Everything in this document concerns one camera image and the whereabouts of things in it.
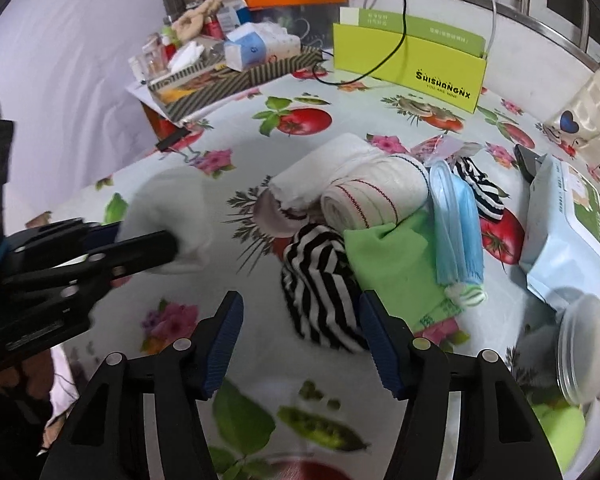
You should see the fruit printed tablecloth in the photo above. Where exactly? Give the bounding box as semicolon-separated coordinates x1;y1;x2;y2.
25;55;600;480

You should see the small black white striped sock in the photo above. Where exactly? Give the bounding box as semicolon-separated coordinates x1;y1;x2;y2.
450;156;506;222

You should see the person's left hand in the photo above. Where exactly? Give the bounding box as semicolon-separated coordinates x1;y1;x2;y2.
0;352;56;413

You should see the folded white towel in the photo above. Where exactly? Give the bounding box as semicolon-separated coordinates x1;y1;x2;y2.
269;132;388;211

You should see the white red-striped cloth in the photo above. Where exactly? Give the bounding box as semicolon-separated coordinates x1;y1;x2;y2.
321;154;431;233

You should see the black table clip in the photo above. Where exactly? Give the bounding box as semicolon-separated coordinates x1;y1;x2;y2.
155;127;191;152

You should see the white soft cloth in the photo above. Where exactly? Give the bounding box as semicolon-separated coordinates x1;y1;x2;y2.
117;167;216;276

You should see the cream curtain with hearts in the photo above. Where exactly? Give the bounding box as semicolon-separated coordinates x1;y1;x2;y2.
542;47;600;196

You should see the clear plastic jar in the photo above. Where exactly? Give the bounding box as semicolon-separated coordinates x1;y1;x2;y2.
555;294;600;406

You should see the blue face mask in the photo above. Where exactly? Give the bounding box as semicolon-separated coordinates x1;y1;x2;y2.
428;161;485;286

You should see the dark jar with black lid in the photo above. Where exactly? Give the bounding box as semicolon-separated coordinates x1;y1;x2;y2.
159;0;185;26

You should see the metal window railing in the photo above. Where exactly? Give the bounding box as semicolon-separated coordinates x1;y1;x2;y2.
405;0;600;73

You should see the green round object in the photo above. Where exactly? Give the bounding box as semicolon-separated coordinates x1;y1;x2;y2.
532;402;588;473

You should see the blue white tissue pack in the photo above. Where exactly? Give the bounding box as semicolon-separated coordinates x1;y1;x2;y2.
224;24;302;72

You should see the clear plastic wrapper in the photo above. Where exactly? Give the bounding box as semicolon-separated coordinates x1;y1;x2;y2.
411;135;481;166

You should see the lime green cardboard box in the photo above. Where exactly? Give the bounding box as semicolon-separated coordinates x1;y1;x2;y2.
332;7;488;115

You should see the white cable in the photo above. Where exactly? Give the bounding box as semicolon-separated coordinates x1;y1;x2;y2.
480;0;499;61

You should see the light blue wet wipes pack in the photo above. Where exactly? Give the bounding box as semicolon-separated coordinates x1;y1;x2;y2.
519;154;600;311

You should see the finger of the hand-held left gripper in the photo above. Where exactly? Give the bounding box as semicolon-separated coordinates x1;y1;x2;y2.
5;231;178;301
10;219;123;261

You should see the green white striped cloth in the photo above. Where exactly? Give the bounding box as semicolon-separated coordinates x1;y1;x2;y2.
444;280;488;308

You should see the black phone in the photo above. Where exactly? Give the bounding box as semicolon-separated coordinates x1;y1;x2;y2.
514;144;546;183

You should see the white paper tissue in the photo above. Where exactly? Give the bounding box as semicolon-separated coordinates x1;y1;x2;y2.
167;41;206;73

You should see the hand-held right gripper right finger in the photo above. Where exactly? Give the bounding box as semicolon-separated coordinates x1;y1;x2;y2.
358;290;563;480

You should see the black cable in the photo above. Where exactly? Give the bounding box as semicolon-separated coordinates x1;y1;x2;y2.
312;0;408;86

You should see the beige scrunchie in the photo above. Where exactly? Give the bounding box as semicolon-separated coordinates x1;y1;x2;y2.
172;0;228;43

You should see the large black white striped sock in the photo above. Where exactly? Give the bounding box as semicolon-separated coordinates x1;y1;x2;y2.
280;224;371;353

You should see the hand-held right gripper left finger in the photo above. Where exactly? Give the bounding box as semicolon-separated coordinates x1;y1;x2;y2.
40;291;245;480

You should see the striped cardboard tray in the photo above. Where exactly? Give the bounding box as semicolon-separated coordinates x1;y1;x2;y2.
147;45;323;123

